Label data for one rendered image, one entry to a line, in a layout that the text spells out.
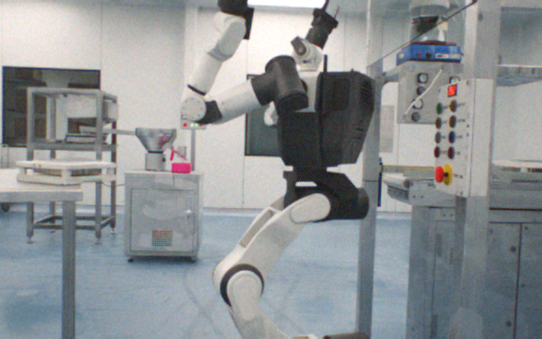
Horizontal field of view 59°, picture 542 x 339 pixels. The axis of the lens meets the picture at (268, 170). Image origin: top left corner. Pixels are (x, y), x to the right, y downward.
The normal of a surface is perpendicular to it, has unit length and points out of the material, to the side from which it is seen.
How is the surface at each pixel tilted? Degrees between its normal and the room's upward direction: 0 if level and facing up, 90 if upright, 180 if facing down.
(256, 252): 90
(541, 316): 90
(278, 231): 111
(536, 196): 90
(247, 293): 90
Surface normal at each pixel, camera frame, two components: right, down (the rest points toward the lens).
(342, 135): -0.46, 0.04
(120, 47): 0.07, 0.06
